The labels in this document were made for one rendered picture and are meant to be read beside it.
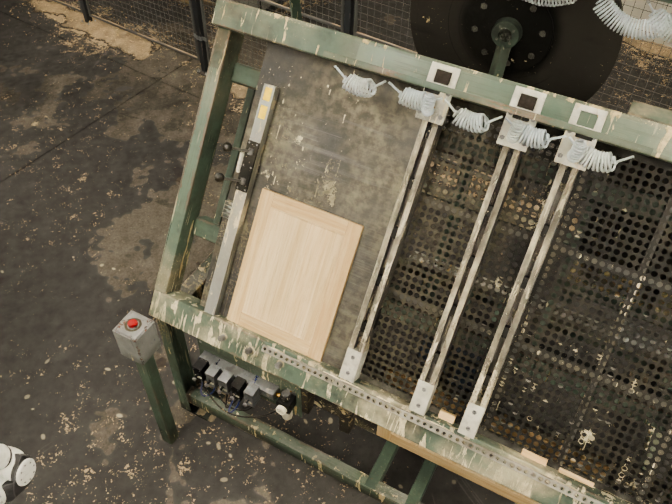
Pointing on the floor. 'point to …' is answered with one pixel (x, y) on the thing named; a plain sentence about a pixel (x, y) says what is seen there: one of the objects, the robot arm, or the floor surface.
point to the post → (158, 399)
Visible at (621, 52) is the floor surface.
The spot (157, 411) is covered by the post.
